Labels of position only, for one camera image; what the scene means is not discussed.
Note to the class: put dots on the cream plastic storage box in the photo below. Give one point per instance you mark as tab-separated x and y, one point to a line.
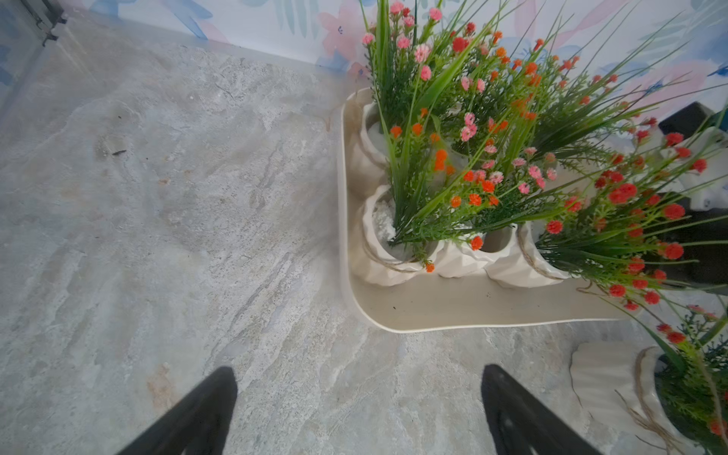
431	303

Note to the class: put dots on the large pink gypsophila pot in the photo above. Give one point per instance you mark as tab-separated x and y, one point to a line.
671	395

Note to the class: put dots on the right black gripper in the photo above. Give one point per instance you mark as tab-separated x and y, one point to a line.
704	233

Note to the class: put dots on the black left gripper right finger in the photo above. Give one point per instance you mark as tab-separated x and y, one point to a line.
520	424

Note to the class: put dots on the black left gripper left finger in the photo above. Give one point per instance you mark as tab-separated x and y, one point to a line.
198	424

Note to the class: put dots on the red gypsophila pot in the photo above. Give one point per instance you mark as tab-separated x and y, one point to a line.
612	233

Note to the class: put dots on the orange gypsophila pot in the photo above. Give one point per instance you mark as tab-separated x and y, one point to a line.
399	231
581	109
501	95

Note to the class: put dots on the pink gypsophila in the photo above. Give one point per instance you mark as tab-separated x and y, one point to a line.
411	68

